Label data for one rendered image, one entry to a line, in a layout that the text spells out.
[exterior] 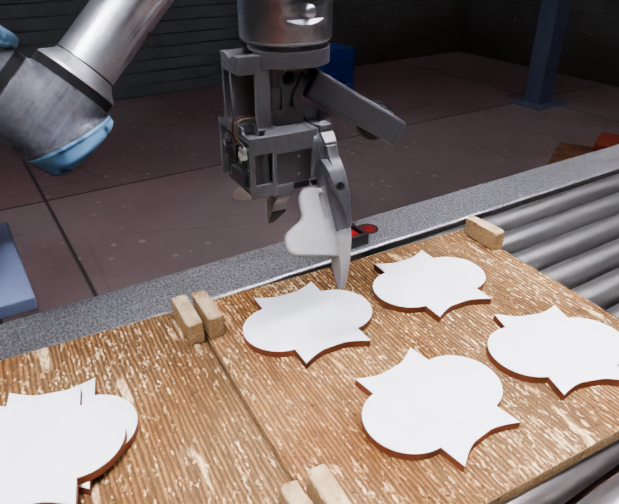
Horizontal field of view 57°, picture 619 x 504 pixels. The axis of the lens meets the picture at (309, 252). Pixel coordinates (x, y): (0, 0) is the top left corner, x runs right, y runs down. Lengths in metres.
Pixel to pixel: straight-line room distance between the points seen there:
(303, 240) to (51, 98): 0.45
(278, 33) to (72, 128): 0.44
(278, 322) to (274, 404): 0.11
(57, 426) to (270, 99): 0.32
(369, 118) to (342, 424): 0.27
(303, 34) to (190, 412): 0.33
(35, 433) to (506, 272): 0.54
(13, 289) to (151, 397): 0.39
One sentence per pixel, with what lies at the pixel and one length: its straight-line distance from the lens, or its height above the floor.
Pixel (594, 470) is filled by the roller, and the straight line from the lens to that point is 0.57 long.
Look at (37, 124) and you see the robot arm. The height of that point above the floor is 1.09.
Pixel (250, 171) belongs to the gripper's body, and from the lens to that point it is 0.47.
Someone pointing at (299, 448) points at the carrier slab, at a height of 0.94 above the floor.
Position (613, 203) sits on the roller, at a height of 0.92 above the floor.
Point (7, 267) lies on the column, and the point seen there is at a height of 0.87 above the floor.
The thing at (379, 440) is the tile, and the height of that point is 0.94.
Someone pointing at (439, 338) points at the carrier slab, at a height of 0.94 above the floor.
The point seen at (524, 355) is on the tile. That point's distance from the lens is 0.61.
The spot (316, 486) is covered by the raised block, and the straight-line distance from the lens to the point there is 0.44.
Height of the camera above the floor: 1.31
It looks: 30 degrees down
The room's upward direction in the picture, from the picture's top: straight up
